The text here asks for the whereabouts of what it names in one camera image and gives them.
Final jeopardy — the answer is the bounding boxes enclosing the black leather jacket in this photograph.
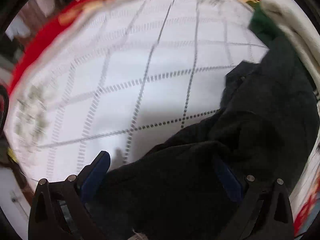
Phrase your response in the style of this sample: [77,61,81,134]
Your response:
[95,36,319,239]

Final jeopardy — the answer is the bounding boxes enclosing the red floral blanket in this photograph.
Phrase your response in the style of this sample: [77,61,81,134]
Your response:
[8,0,319,239]

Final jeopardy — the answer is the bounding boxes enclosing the white floral diamond-pattern cloth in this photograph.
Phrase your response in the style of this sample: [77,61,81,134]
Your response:
[4,0,320,201]

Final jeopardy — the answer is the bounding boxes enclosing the dark green folded garment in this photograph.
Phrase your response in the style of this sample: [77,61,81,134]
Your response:
[248,5,284,47]

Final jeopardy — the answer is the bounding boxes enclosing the white fluffy folded garment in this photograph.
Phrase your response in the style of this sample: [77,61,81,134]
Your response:
[260,0,319,87]

